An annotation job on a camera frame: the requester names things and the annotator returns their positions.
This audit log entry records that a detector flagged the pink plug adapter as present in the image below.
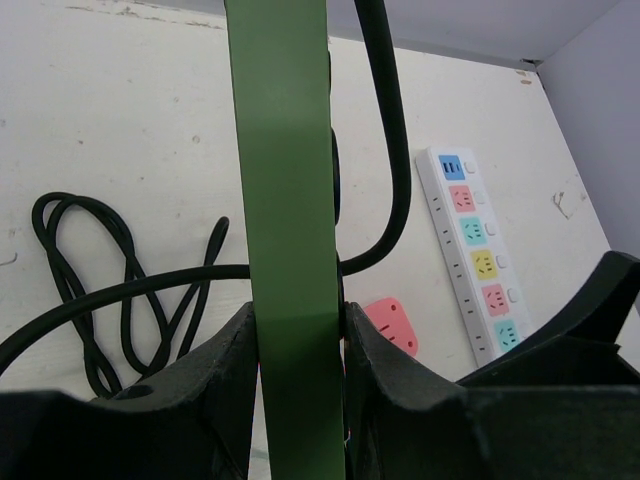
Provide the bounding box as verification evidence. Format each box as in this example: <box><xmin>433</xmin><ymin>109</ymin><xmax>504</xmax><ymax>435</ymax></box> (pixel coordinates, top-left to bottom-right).
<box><xmin>364</xmin><ymin>297</ymin><xmax>419</xmax><ymax>357</ymax></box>

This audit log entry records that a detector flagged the black power cord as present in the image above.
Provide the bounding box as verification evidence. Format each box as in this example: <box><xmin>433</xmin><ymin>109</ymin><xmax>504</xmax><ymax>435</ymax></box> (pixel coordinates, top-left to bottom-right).
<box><xmin>0</xmin><ymin>0</ymin><xmax>414</xmax><ymax>399</ymax></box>

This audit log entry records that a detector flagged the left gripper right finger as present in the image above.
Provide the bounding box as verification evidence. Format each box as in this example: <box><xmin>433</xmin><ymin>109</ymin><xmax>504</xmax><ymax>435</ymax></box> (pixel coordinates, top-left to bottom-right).
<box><xmin>345</xmin><ymin>303</ymin><xmax>639</xmax><ymax>479</ymax></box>

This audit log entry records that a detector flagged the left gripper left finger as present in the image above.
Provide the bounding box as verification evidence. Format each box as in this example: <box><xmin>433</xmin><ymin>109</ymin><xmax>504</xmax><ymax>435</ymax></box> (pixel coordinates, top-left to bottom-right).
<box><xmin>1</xmin><ymin>303</ymin><xmax>258</xmax><ymax>479</ymax></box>

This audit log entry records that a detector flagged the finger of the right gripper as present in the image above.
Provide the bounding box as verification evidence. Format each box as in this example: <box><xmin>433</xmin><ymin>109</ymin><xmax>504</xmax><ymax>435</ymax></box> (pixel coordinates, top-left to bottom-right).
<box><xmin>458</xmin><ymin>251</ymin><xmax>639</xmax><ymax>386</ymax></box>

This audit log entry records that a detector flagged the green power strip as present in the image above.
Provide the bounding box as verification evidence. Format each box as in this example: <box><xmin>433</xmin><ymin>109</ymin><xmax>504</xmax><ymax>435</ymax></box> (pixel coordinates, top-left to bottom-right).
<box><xmin>226</xmin><ymin>1</ymin><xmax>346</xmax><ymax>479</ymax></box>

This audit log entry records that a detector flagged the white power strip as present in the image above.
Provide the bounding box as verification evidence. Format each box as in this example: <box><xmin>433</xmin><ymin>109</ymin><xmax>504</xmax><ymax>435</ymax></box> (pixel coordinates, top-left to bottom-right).
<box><xmin>415</xmin><ymin>147</ymin><xmax>533</xmax><ymax>367</ymax></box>

